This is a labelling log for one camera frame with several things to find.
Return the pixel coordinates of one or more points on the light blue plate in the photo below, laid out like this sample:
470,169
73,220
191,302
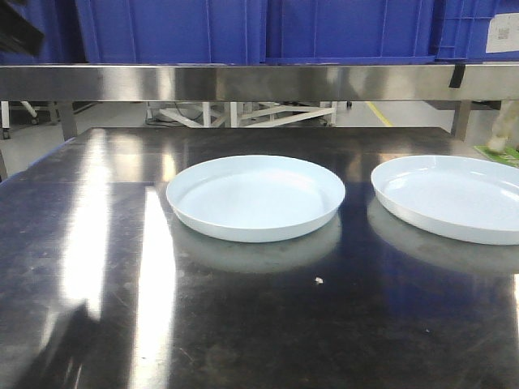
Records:
458,197
255,198

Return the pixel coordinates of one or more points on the steel shelf leg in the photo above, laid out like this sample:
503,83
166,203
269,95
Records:
67,118

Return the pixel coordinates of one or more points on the blue bin upper right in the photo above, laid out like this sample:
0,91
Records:
349,32

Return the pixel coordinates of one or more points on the blue bin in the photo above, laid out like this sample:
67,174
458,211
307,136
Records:
58,21
349,32
173,32

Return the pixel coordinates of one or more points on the blue bin upper middle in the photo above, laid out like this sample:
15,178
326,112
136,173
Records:
173,32

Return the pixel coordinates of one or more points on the black tape strip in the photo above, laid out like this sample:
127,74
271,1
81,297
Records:
457,76

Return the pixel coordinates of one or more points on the blue bin upper left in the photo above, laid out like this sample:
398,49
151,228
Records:
58,21

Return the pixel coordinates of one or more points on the white paper label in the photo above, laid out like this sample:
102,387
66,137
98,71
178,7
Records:
502,35

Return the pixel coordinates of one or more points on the white frame structure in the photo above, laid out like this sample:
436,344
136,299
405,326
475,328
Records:
239,114

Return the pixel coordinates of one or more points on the stainless steel shelf rail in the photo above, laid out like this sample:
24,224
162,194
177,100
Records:
486,81

